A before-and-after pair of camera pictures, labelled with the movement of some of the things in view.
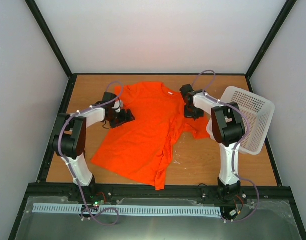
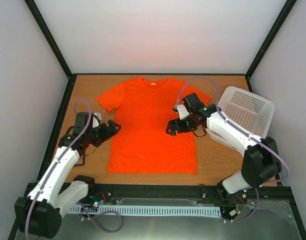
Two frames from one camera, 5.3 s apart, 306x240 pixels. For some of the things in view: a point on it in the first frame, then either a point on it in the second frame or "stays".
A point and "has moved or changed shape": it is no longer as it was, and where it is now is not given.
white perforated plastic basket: x=259 y=137 stays
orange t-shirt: x=141 y=149 has moved or changed shape
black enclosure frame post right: x=276 y=26 stays
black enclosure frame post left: x=36 y=14 stays
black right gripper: x=187 y=115 to x=171 y=124
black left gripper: x=123 y=119 to x=107 y=134
